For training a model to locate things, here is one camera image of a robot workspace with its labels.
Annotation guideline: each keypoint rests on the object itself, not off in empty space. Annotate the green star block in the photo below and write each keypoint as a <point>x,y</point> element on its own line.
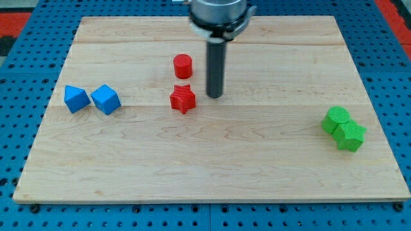
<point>349,136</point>

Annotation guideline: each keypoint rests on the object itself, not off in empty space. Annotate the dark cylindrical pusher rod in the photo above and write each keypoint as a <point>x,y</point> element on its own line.
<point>215,68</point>

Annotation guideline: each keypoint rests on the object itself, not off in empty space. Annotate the light wooden board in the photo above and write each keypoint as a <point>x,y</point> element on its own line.
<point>261,142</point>

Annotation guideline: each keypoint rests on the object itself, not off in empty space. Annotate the blue triangular prism block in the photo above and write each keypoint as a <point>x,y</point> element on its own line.
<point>75,98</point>

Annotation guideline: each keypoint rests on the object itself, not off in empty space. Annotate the blue cube block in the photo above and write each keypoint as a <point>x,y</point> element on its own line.
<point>106,99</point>

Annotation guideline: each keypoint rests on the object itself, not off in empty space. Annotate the red cylinder block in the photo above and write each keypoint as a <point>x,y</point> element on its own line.
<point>183,66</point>

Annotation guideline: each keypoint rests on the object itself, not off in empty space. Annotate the red star block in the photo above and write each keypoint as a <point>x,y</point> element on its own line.
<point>182,98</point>

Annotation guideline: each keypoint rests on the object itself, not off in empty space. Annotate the green cylinder block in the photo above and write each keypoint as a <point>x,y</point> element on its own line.
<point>335,116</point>

